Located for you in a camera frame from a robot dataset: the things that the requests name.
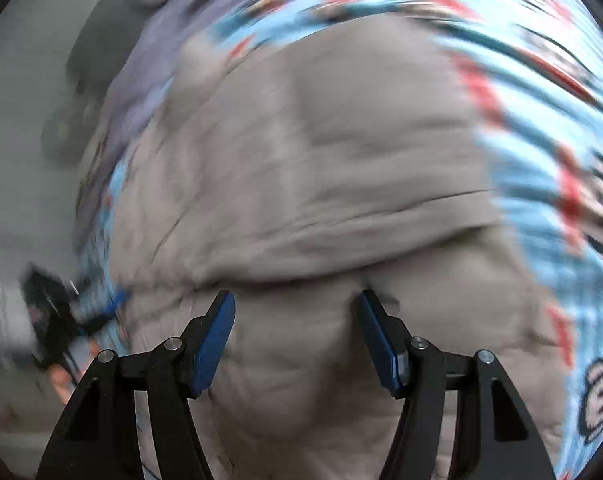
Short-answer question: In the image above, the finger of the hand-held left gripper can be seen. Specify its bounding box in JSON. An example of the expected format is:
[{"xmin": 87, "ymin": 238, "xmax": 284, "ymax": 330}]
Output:
[{"xmin": 76, "ymin": 285, "xmax": 131, "ymax": 333}]

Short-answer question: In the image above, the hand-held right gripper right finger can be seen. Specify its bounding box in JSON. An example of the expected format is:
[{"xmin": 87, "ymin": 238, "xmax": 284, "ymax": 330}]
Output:
[{"xmin": 357, "ymin": 287, "xmax": 557, "ymax": 480}]

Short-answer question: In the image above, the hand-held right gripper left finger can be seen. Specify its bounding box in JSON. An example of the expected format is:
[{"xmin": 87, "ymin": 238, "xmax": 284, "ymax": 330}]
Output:
[{"xmin": 36, "ymin": 290, "xmax": 237, "ymax": 480}]

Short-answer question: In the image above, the beige padded jacket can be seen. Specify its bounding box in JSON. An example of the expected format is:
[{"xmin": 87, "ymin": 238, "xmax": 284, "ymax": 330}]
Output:
[{"xmin": 79, "ymin": 12, "xmax": 567, "ymax": 480}]

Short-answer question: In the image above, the purple duvet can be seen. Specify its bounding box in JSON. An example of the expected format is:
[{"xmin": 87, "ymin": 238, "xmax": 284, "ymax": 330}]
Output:
[{"xmin": 74, "ymin": 0, "xmax": 292, "ymax": 241}]

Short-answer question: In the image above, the blue striped printed blanket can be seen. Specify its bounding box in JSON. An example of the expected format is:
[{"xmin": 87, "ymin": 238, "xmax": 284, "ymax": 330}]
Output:
[{"xmin": 76, "ymin": 0, "xmax": 603, "ymax": 480}]

